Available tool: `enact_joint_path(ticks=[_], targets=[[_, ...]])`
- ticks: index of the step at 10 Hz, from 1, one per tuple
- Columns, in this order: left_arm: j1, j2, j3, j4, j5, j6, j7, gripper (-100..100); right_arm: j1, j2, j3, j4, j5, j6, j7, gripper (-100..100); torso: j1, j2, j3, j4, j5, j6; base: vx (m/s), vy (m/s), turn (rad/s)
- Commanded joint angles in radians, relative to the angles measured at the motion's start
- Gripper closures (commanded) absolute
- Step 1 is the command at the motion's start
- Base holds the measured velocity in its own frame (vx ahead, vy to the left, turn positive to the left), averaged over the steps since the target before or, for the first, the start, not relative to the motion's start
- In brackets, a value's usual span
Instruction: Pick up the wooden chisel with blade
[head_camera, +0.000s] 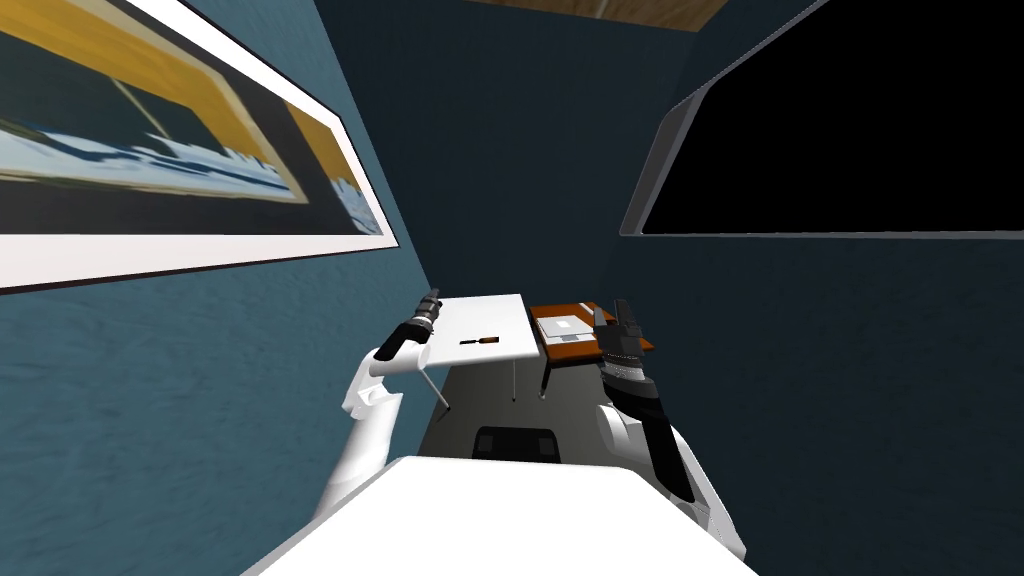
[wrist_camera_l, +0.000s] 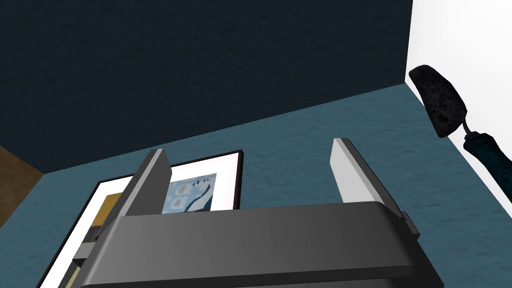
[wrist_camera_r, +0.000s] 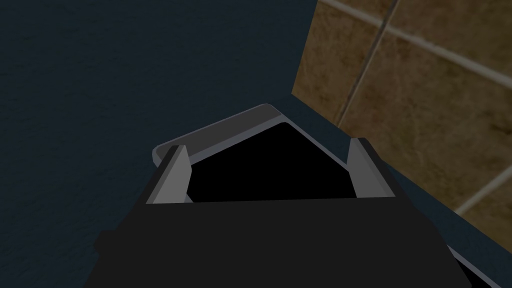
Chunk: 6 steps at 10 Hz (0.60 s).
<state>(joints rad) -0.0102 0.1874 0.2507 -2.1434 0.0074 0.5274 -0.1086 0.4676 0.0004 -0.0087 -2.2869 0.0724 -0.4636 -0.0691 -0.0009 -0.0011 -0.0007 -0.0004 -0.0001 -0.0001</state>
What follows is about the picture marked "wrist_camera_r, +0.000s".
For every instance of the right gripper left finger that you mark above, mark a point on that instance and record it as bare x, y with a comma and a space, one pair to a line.
170, 180

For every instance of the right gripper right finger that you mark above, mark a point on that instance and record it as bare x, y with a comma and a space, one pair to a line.
370, 174

